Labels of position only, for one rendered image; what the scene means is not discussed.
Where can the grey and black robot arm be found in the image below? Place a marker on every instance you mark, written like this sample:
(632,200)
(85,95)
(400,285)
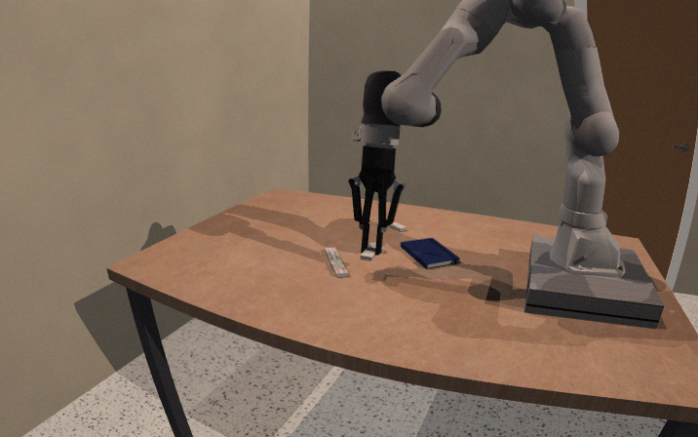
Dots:
(583,245)

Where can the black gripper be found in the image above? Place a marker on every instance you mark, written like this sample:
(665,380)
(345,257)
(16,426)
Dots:
(378,181)

